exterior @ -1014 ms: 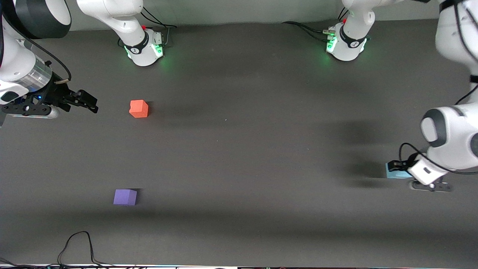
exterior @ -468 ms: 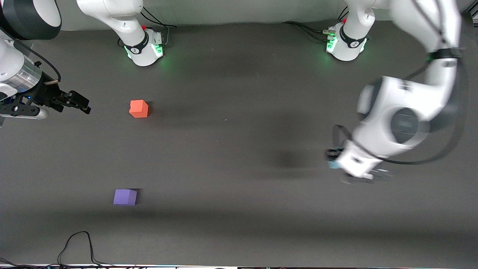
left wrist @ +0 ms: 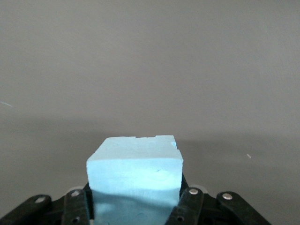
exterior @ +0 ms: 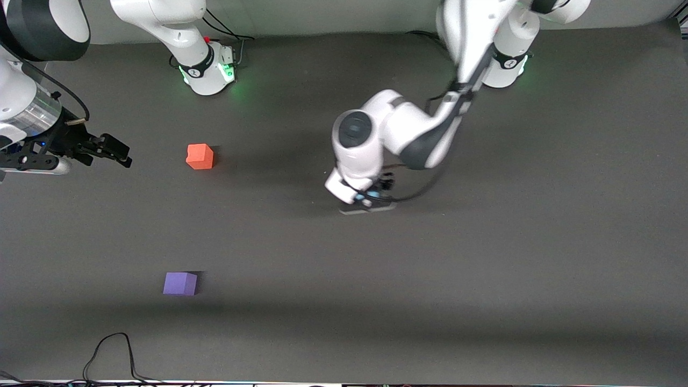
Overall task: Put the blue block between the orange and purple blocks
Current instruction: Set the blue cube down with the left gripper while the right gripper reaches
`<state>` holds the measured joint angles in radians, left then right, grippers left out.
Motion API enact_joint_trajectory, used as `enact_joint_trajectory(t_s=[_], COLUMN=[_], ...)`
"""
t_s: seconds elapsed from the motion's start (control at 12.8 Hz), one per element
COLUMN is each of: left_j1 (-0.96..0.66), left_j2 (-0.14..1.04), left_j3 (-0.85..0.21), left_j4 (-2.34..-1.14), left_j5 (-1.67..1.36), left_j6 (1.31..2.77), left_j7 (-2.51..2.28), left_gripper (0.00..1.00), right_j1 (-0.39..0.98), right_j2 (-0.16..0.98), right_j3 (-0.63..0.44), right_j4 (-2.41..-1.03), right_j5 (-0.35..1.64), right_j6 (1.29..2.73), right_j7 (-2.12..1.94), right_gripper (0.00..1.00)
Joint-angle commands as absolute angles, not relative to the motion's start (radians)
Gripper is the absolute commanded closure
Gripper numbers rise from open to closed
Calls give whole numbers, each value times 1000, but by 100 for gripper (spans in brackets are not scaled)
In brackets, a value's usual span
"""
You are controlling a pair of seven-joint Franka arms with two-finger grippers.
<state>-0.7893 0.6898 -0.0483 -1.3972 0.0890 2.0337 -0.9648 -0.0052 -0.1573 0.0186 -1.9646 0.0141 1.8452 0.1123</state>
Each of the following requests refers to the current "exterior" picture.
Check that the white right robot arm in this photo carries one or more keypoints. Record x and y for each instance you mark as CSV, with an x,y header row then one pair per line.
x,y
161,19

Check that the purple block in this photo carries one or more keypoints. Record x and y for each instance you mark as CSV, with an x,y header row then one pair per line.
x,y
180,284

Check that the orange block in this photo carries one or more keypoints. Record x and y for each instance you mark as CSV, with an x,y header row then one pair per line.
x,y
200,156

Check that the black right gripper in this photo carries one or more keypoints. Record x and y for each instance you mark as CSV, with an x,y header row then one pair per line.
x,y
69,139

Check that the light blue block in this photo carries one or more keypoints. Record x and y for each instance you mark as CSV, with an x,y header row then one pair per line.
x,y
359,197

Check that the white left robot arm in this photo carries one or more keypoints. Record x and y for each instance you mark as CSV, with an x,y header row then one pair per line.
x,y
414,129

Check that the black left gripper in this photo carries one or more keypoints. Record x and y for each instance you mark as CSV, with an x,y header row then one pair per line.
x,y
387,184

